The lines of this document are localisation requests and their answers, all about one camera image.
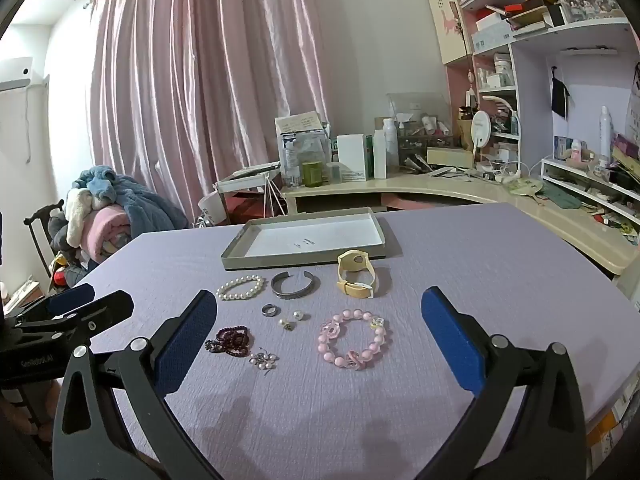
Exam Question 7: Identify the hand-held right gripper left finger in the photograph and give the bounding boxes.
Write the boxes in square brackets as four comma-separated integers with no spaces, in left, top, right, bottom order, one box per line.
[52,289,221,480]

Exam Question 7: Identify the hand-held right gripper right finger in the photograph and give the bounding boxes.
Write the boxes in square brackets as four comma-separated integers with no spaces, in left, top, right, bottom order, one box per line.
[421,286,587,480]

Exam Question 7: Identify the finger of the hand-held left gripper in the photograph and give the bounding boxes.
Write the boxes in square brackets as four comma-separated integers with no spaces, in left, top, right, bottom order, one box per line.
[19,290,135,349]
[5,283,97,329]

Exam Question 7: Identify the dark red bead bracelet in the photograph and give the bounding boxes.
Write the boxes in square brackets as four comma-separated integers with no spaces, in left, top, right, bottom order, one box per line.
[205,326,251,359]

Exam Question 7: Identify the white pearl bracelet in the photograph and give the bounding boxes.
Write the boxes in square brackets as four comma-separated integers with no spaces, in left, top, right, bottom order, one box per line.
[216,274,266,303]

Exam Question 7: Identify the silver earring cluster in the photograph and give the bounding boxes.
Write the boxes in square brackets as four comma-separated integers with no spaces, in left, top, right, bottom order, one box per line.
[248,348,280,372]

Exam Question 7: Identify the pink bead bracelet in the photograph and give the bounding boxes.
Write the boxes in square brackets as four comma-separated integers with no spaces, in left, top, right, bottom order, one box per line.
[317,309,388,371]

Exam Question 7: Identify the grey cardboard tray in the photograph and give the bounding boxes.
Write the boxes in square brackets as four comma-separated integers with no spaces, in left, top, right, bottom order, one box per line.
[221,207,387,271]

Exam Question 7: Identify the black wooden chair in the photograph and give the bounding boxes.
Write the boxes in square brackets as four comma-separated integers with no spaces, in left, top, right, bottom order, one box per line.
[23,200,66,281]

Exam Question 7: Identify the purple tablecloth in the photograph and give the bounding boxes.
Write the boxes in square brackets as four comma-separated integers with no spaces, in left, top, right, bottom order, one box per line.
[50,202,640,480]

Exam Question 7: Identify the pink blanket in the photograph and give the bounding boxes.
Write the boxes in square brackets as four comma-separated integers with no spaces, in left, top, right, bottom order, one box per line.
[80,205,133,264]

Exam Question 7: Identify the white fleece cloth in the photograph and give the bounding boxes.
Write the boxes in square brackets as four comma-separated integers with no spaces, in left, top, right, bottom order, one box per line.
[66,187,97,248]

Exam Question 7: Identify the silver cuff bangle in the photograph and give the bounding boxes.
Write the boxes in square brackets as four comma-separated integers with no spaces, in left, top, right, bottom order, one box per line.
[271,270,320,301]

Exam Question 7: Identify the blue fleece blanket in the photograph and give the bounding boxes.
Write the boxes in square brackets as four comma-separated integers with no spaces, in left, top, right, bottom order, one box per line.
[75,164,190,253]

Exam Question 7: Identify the yellow watch band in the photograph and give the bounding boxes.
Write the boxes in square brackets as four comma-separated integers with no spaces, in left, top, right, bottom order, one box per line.
[336,250,382,299]

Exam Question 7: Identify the cream curved desk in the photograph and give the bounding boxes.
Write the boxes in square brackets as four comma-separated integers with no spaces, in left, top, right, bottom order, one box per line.
[280,167,640,276]

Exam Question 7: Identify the beige hand fan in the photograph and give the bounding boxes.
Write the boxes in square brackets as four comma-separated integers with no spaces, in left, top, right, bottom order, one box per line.
[507,177,545,199]

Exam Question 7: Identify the white small side table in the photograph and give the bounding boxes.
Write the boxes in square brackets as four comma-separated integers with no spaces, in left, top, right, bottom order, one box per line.
[197,162,288,228]

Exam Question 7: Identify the green cloth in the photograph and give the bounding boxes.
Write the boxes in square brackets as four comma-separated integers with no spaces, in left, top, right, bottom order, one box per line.
[540,182,583,209]

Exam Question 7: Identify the beige flat box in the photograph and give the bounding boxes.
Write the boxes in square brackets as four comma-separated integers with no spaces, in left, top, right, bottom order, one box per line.
[426,146,475,168]

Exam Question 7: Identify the orange and white boxes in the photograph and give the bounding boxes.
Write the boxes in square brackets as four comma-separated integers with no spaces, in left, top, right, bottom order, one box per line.
[585,395,636,461]

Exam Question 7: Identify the tall white slim box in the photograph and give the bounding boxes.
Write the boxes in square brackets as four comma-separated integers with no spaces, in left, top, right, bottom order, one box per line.
[373,130,388,180]

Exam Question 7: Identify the white spray bottle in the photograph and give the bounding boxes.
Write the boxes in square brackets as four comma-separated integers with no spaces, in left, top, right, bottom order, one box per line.
[382,117,399,168]

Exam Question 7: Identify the white cardboard box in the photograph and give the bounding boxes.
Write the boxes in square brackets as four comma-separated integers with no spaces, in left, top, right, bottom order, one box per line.
[336,134,369,182]

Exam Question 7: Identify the green glass jar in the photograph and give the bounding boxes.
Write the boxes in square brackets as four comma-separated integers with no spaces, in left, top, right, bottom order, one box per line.
[301,161,325,188]

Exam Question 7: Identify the round white vanity mirror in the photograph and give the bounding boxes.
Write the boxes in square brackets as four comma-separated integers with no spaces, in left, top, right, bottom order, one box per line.
[470,110,493,162]

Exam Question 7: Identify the clear bag of packets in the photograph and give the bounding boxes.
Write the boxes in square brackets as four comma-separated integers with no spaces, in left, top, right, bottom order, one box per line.
[275,110,332,186]

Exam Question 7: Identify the clear acrylic organiser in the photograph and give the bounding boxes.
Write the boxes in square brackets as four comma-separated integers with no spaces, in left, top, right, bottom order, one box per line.
[386,92,458,161]

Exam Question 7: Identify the white air conditioner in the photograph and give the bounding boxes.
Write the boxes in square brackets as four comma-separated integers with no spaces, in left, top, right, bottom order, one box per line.
[0,55,35,92]

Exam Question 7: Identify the white desk lamp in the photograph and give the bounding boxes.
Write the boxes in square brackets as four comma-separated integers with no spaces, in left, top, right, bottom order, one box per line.
[482,95,523,171]

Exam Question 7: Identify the white spray can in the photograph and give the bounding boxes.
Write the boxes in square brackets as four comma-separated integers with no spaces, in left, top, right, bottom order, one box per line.
[599,106,613,161]

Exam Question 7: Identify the black hanging pouch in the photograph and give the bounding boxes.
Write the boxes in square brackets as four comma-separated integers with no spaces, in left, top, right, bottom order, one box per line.
[551,66,571,120]

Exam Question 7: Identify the pink curtain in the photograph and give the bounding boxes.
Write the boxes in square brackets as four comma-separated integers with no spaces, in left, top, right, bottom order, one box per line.
[87,0,451,231]

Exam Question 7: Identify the cream cabinet door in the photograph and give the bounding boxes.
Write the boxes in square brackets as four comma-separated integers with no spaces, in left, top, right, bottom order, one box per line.
[426,0,473,66]

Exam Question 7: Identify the white and pink shelf unit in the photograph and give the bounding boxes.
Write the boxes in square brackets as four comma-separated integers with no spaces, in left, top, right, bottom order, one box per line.
[425,0,640,173]

